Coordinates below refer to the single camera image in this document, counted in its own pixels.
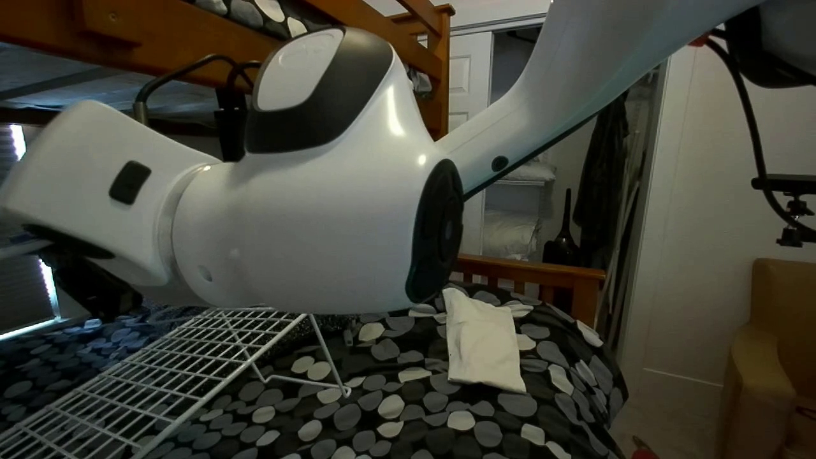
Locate white wire rack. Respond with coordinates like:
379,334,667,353
0,308,348,459

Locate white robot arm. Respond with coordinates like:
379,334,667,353
3,0,816,314

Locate folded white cloth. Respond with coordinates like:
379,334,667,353
444,288,526,392

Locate black grey dotted bedspread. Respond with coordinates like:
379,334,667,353
0,282,633,459

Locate dark hanging clothes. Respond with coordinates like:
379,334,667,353
542,87,659,342

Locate white closet door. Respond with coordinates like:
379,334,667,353
449,32,491,254

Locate upper bunk dotted bedding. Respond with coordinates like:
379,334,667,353
192,0,337,40

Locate yellow armchair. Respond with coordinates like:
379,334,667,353
717,257,816,459

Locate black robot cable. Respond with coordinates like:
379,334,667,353
704,32,816,231

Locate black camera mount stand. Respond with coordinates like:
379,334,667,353
753,172,816,246

